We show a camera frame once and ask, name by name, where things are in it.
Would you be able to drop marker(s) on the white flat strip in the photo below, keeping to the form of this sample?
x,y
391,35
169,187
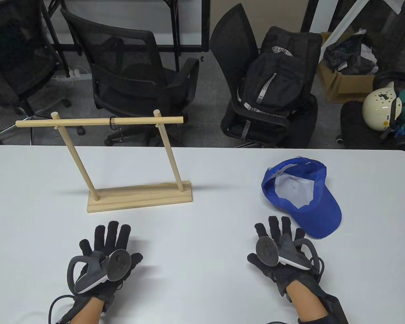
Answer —
x,y
341,27

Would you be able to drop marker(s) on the person's right forearm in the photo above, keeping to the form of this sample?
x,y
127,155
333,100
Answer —
x,y
307,303

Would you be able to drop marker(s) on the black s-hook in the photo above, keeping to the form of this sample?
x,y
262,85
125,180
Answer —
x,y
110,123

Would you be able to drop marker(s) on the grey handheld controller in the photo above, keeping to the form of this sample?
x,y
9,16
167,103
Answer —
x,y
118,266
266,251

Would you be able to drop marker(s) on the wooden hanging rack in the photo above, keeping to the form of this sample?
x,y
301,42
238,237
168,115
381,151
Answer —
x,y
138,199

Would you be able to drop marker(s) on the black chair seat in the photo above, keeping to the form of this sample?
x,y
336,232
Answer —
x,y
354,131

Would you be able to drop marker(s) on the white power strip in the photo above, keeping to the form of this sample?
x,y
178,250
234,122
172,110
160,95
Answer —
x,y
77,75

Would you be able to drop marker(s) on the black plastic bag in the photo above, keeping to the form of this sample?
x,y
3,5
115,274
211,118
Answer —
x,y
347,54

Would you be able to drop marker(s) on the black metal table frame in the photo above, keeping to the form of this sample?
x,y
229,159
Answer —
x,y
175,27

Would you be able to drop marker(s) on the cardboard box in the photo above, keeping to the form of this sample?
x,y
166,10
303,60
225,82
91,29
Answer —
x,y
344,87

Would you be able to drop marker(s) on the black mesh office chair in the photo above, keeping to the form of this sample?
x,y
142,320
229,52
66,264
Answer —
x,y
229,44
121,77
17,50

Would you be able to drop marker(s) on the white helmet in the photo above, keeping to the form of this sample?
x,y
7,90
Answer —
x,y
374,108

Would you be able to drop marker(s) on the blue baseball cap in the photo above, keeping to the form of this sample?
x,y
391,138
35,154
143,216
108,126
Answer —
x,y
320,209

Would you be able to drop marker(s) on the person's left hand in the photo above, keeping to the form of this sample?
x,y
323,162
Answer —
x,y
113,236

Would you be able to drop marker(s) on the black backpack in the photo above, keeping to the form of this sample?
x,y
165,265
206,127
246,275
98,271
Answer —
x,y
276,77

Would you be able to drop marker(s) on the person's right hand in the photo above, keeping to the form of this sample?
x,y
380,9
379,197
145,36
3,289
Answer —
x,y
276,226

